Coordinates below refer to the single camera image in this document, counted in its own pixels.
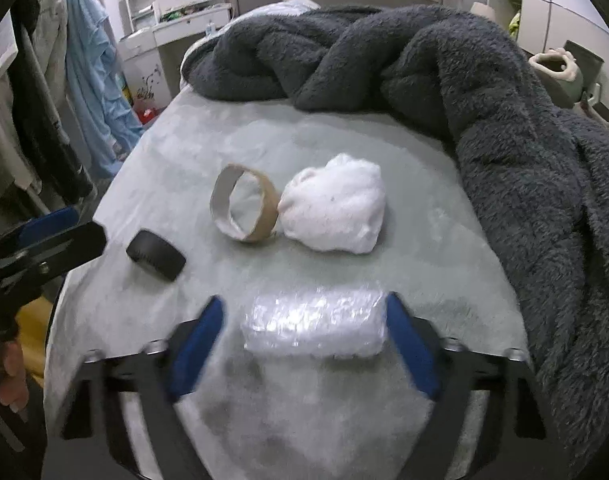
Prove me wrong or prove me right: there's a clear plastic wrap bundle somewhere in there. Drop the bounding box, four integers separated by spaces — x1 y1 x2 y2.
240 285 387 359

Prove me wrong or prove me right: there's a white fluffy cloth ball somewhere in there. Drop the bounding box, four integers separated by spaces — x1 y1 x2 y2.
277 153 387 255

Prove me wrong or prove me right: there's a person's left hand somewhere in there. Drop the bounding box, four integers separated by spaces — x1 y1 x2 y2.
0 340 30 413

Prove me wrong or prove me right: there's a yellow curtain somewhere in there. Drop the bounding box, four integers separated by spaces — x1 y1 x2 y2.
16 296 53 387

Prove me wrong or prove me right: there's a black tape roll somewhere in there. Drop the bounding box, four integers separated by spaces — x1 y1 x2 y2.
126 230 186 282

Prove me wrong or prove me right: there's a black hanging garment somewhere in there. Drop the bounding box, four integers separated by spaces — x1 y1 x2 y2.
8 0 94 206

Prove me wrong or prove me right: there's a cardboard tape roll core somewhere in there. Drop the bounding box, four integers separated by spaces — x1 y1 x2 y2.
210 164 280 244

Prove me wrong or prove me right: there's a dark grey fleece blanket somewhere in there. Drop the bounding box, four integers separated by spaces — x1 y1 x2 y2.
182 4 609 471

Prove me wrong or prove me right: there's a white hanging garment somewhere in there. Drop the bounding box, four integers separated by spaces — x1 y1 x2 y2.
0 0 68 192

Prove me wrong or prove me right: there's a white dressing table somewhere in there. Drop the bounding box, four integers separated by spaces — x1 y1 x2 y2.
118 0 232 113

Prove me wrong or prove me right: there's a green cat bed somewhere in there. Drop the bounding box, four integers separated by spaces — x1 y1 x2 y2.
528 48 584 108

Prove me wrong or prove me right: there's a bedside lamp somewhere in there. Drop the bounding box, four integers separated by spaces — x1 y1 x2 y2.
470 1 496 23

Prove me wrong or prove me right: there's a white wardrobe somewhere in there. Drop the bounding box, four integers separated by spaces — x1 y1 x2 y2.
489 0 609 110

